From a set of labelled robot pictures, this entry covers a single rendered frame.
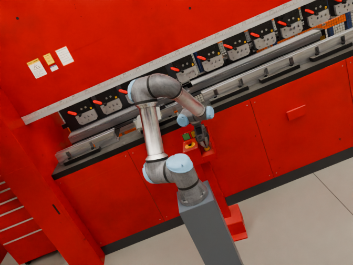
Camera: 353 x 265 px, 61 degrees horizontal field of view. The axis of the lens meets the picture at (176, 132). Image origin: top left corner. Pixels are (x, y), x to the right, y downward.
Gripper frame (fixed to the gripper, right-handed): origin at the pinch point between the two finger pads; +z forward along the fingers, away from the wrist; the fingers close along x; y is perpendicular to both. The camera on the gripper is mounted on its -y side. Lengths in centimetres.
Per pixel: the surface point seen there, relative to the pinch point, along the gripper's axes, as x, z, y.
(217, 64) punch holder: -25, -36, 43
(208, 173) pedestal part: 5.6, 19.2, -3.2
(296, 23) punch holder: -85, -40, 52
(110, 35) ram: 35, -83, 38
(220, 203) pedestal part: 5.5, 46.3, -5.6
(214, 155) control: -3.6, 4.0, -6.9
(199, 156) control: 5.7, 0.8, -6.7
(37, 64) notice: 88, -86, 30
